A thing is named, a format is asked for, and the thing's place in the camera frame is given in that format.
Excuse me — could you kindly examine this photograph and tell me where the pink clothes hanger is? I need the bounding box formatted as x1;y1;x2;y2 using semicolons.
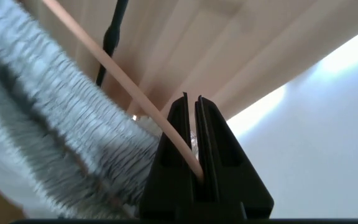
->
42;0;205;184

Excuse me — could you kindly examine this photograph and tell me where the beige curtain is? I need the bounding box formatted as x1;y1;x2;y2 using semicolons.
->
17;0;358;138

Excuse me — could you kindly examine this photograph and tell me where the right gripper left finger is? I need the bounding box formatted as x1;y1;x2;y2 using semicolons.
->
139;92;205;220

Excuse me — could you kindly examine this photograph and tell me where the pale grey garment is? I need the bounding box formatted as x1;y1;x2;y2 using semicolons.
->
0;0;163;220

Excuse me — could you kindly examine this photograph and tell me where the black clothes rack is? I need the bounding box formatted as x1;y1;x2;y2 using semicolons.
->
95;0;130;88

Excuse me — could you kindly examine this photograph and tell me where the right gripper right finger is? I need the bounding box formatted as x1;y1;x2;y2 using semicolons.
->
194;95;275;220

